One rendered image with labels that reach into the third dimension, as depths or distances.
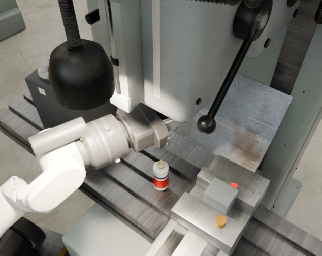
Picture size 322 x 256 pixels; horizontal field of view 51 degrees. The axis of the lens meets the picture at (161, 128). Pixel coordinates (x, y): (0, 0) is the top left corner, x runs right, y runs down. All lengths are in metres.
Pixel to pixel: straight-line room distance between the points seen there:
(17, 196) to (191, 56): 0.36
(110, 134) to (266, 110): 0.54
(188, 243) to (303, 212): 1.38
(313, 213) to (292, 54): 1.33
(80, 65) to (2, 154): 2.04
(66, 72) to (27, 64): 2.68
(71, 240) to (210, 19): 0.71
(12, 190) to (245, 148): 0.67
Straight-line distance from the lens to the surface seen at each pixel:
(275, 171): 1.22
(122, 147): 0.61
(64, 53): 0.37
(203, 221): 0.76
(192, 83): 0.48
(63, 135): 0.59
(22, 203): 0.61
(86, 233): 0.97
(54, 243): 1.49
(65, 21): 0.35
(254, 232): 0.89
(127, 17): 0.43
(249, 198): 0.80
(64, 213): 2.01
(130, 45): 0.46
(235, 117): 1.04
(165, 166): 0.86
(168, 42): 0.44
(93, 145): 0.60
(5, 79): 2.94
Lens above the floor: 1.71
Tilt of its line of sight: 48 degrees down
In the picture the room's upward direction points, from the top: straight up
